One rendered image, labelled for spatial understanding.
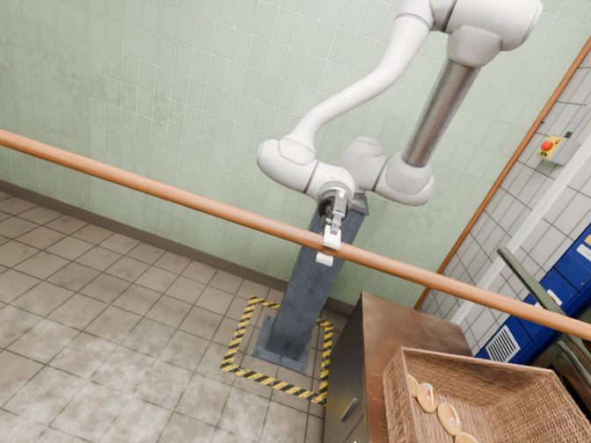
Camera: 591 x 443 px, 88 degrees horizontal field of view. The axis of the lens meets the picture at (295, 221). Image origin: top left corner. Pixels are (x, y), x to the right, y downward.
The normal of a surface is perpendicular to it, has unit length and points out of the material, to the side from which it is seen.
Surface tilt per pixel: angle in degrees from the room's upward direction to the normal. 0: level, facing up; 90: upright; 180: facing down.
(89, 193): 90
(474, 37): 123
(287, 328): 90
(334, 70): 90
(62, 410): 0
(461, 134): 90
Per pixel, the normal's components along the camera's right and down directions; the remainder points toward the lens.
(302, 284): -0.15, 0.43
